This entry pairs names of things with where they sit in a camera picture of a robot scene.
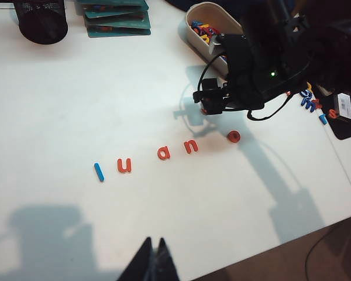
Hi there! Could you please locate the black mesh pen holder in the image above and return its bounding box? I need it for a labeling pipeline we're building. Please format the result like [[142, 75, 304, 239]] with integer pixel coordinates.
[[13, 0, 68, 45]]

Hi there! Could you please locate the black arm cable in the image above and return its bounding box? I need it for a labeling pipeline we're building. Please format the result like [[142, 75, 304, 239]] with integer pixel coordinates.
[[246, 90, 295, 121]]

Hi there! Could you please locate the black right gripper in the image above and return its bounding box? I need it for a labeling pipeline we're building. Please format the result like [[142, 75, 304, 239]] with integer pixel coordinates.
[[192, 32, 269, 115]]

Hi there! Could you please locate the blue letter l magnet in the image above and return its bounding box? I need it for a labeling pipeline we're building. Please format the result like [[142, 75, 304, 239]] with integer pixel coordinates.
[[93, 162, 106, 183]]

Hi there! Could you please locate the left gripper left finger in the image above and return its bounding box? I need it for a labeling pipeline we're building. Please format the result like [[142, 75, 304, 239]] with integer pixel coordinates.
[[116, 236, 153, 281]]

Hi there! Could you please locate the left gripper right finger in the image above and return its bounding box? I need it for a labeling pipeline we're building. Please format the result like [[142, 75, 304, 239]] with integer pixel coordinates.
[[152, 237, 184, 281]]

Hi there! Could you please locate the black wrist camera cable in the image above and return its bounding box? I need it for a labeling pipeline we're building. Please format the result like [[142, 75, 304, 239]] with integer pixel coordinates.
[[197, 54, 223, 92]]

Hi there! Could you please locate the orange letter u magnet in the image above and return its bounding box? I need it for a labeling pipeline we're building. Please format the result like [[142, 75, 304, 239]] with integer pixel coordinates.
[[116, 157, 133, 174]]

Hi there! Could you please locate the beige oblong pulp tray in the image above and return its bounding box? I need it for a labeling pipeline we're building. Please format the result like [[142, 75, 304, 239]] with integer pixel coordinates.
[[184, 1, 246, 76]]

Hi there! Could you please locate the orange letter a magnet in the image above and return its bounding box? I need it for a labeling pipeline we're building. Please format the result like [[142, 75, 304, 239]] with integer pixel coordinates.
[[157, 146, 172, 160]]

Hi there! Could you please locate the orange letter n magnet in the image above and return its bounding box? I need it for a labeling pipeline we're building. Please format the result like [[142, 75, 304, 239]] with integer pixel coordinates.
[[183, 140, 199, 155]]

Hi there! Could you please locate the white barcode label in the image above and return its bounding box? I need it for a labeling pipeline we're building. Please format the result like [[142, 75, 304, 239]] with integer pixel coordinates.
[[338, 93, 351, 120]]

